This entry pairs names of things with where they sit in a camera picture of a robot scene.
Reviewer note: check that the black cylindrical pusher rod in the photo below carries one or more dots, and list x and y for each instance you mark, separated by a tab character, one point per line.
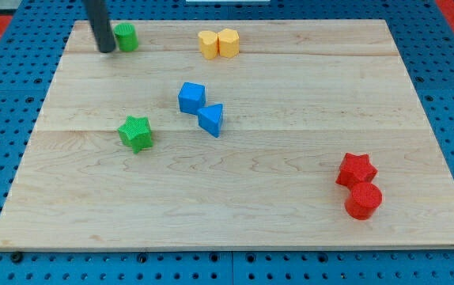
98	17

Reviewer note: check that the green cylinder block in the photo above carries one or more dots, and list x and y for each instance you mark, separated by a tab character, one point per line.
126	36

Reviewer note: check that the yellow heart block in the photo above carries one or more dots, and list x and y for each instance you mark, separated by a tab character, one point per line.
208	44

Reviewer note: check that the green star block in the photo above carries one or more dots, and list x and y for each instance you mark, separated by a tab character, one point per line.
136	133

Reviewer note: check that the blue cube block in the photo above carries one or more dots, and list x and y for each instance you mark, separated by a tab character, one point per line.
191	97

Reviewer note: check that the yellow hexagon block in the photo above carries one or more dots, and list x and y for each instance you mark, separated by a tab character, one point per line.
228	43

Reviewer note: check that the light wooden board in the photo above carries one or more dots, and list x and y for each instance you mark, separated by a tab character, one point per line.
297	97

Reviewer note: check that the blue triangle block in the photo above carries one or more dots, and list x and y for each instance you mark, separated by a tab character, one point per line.
210	119

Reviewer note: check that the red star block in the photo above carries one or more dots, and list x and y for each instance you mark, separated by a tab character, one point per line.
354	169

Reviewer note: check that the red cylinder block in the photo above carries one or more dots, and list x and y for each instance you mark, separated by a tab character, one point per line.
363	200

